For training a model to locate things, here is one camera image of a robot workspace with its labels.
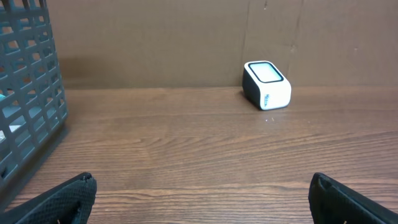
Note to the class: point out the grey plastic mesh basket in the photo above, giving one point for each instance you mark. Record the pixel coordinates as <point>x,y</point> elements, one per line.
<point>33,104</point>

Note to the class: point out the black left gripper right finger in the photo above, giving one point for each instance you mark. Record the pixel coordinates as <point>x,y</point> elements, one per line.
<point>332,202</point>

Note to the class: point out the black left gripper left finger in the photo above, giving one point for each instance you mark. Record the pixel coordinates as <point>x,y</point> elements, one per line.
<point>70,202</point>

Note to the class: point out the white barcode scanner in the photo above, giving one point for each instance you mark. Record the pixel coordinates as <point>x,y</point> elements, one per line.
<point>265,86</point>

